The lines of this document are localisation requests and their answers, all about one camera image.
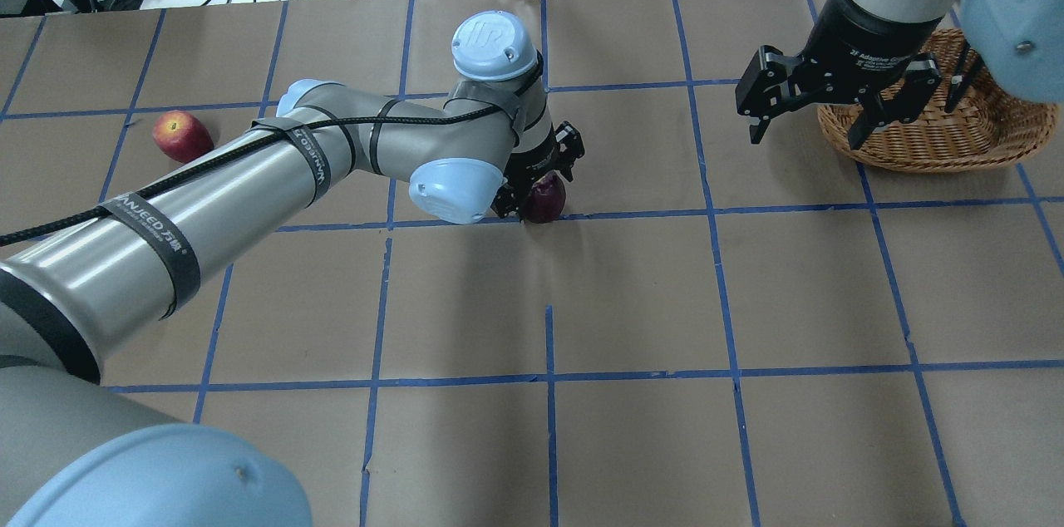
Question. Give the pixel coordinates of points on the dark purple apple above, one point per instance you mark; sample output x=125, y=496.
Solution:
x=546, y=200

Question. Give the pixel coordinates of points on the woven wicker basket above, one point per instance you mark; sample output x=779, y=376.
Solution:
x=988, y=129

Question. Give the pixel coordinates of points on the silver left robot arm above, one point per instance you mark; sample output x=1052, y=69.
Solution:
x=75, y=454

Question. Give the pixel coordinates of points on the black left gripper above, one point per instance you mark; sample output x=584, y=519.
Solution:
x=534, y=163

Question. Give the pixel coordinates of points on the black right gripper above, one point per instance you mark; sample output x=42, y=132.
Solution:
x=864, y=45

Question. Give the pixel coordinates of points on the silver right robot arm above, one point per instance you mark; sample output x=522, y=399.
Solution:
x=1019, y=42

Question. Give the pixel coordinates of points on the red apple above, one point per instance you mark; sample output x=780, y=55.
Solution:
x=181, y=136

